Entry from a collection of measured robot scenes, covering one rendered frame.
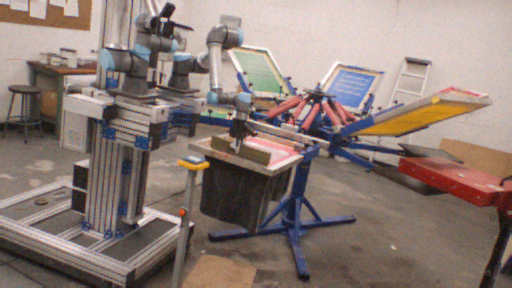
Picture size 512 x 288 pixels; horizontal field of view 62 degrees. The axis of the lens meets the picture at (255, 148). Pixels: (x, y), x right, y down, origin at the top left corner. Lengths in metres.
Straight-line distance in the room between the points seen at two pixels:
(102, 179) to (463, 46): 5.35
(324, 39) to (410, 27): 1.32
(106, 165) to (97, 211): 0.34
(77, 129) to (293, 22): 5.09
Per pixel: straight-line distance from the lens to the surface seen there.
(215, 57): 2.56
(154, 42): 2.22
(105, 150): 2.92
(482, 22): 6.87
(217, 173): 2.67
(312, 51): 7.25
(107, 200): 3.01
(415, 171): 2.81
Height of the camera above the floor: 1.70
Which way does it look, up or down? 15 degrees down
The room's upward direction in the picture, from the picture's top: 10 degrees clockwise
